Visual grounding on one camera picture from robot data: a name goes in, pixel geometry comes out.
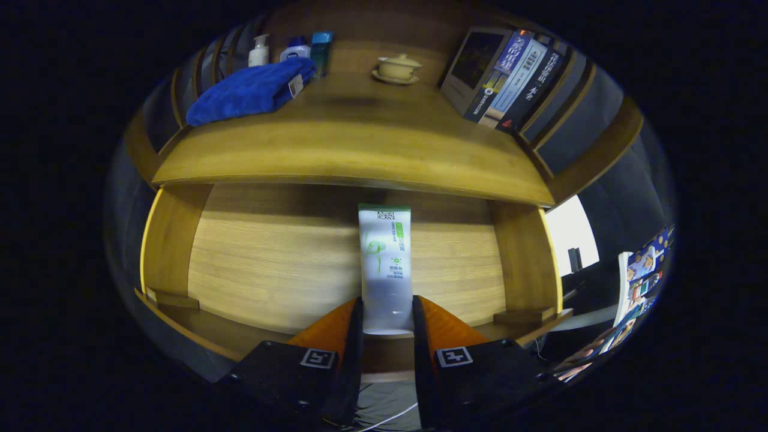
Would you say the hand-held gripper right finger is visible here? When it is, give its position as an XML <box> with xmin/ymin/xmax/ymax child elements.
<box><xmin>412</xmin><ymin>295</ymin><xmax>553</xmax><ymax>430</ymax></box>

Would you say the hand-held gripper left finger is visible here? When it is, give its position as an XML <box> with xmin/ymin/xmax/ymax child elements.
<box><xmin>219</xmin><ymin>296</ymin><xmax>365</xmax><ymax>430</ymax></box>

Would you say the white green tube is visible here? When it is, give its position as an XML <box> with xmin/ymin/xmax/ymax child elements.
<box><xmin>358</xmin><ymin>203</ymin><xmax>415</xmax><ymax>335</ymax></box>

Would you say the wooden drawer with black knob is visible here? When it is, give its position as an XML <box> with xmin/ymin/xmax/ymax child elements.
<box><xmin>139</xmin><ymin>183</ymin><xmax>574</xmax><ymax>385</ymax></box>

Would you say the wooden countertop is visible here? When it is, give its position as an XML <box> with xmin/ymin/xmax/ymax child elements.
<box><xmin>151</xmin><ymin>72</ymin><xmax>556</xmax><ymax>208</ymax></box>

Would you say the white desk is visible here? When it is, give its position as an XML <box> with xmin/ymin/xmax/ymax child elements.
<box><xmin>544</xmin><ymin>195</ymin><xmax>601</xmax><ymax>278</ymax></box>

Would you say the blue patterned paper bag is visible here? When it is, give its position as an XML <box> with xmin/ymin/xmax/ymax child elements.
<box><xmin>624</xmin><ymin>225</ymin><xmax>676</xmax><ymax>283</ymax></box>

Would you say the blue folded towel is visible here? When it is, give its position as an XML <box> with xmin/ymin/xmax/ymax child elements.
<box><xmin>186</xmin><ymin>57</ymin><xmax>317</xmax><ymax>127</ymax></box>

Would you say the beige lidded teacup with saucer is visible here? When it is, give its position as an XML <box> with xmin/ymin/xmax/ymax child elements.
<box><xmin>371</xmin><ymin>53</ymin><xmax>422</xmax><ymax>86</ymax></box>

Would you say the book with black spine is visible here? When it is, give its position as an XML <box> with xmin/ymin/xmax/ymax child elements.
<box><xmin>495</xmin><ymin>48</ymin><xmax>571</xmax><ymax>134</ymax></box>

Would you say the teal slim bottle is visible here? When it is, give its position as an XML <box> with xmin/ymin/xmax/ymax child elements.
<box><xmin>310</xmin><ymin>31</ymin><xmax>334</xmax><ymax>79</ymax></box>

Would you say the book with blue spine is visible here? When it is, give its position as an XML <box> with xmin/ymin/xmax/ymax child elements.
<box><xmin>440</xmin><ymin>26</ymin><xmax>535</xmax><ymax>124</ymax></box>

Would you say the book with pale spine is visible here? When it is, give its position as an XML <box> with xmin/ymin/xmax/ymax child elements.
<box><xmin>480</xmin><ymin>37</ymin><xmax>550</xmax><ymax>130</ymax></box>

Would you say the white bottle with blue cap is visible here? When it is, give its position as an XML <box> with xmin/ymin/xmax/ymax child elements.
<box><xmin>280</xmin><ymin>37</ymin><xmax>311</xmax><ymax>62</ymax></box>

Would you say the white pump bottle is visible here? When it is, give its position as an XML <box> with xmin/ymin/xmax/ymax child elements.
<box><xmin>248</xmin><ymin>34</ymin><xmax>271</xmax><ymax>68</ymax></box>

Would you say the white cable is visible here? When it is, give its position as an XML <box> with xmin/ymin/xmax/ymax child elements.
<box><xmin>354</xmin><ymin>402</ymin><xmax>419</xmax><ymax>432</ymax></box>

